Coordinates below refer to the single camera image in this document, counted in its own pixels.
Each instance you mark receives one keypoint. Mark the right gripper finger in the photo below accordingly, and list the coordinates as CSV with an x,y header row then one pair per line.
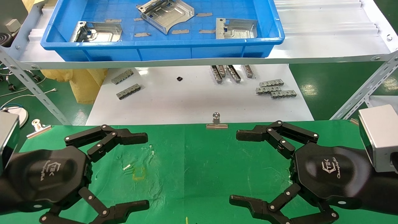
x,y
252,134

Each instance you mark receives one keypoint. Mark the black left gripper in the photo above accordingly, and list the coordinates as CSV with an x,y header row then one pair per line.
x,y
46,177

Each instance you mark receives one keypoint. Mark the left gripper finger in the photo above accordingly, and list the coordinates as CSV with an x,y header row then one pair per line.
x,y
130,137

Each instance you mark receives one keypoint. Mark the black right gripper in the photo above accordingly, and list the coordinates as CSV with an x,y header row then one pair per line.
x,y
332,177

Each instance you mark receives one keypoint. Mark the curved-edge sheet metal part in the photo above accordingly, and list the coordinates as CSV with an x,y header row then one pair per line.
x,y
168,17

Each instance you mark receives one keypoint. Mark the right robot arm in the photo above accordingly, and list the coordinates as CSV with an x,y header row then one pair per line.
x,y
385,193

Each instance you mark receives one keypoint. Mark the small white scrap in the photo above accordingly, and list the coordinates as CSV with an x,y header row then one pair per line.
x,y
126,167

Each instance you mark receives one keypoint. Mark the silver binder clip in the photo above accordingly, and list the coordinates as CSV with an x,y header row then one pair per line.
x,y
39,131
216,126

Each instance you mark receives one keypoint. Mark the grey slotted metal block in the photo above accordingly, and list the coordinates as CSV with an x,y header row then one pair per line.
x,y
128,91
216,74
248,71
233,74
222,71
271,83
264,90
283,94
122,76

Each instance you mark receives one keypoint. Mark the green cloth mat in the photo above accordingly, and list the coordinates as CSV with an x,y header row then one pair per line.
x,y
192,161

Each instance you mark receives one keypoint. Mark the yellow bag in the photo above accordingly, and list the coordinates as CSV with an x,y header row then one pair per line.
x,y
84,84

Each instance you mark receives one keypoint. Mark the blue plastic bin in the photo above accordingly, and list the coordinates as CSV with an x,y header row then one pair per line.
x,y
161,49

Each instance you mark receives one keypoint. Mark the perforated shelf brace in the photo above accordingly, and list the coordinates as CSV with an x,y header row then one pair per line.
x,y
363,90
37,93

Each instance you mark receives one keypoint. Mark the white round base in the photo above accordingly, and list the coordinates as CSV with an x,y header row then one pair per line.
x,y
22,116

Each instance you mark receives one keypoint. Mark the white corrugated sheet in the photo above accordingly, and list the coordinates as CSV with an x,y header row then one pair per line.
x,y
326,31

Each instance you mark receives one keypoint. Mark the black coiled object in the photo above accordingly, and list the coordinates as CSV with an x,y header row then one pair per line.
x,y
4,39

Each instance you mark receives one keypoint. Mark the small grey box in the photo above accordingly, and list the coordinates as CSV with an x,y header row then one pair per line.
x,y
13,25

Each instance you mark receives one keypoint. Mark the white metal shelf frame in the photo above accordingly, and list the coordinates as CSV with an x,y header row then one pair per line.
x,y
186,62

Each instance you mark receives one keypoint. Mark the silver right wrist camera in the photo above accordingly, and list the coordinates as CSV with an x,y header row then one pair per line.
x,y
382,137

